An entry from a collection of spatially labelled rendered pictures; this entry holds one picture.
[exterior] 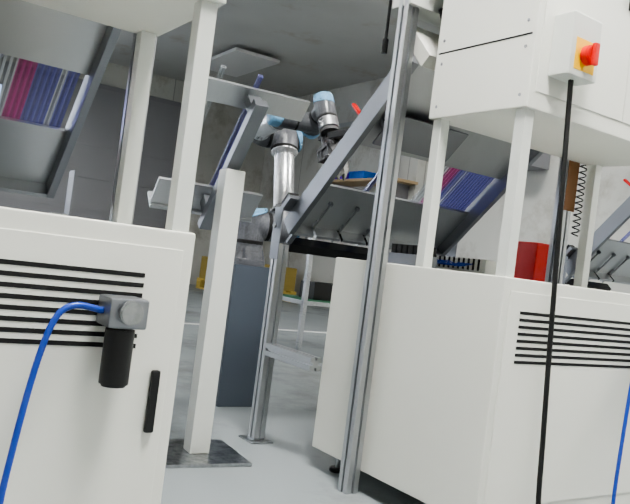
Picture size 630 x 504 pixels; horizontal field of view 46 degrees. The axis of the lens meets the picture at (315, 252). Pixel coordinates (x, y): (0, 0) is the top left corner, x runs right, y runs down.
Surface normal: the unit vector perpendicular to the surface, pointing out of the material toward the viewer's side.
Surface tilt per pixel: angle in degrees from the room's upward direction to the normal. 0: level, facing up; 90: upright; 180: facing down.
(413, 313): 90
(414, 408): 90
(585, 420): 90
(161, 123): 90
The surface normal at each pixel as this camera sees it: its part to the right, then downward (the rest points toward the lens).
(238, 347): 0.53, 0.06
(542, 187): -0.84, -0.11
